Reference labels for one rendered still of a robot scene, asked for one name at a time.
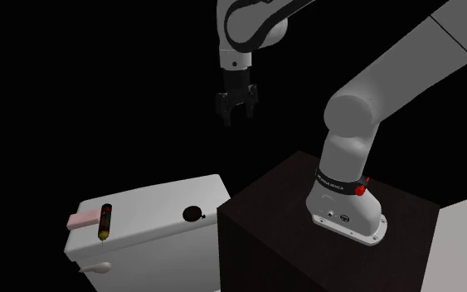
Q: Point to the black red yellow pen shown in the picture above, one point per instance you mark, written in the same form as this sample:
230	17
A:
105	220

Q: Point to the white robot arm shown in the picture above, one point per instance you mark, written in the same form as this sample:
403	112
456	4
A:
348	161

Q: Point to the black round object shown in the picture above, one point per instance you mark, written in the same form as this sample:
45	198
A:
192	214

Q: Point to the white toilet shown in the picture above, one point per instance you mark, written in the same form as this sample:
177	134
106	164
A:
152	210

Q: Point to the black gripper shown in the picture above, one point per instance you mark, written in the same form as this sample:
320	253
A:
236	83

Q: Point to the dark robot stand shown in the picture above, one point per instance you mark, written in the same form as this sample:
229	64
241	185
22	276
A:
281	226

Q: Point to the pink soap bar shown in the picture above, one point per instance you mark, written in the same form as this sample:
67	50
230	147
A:
82	219

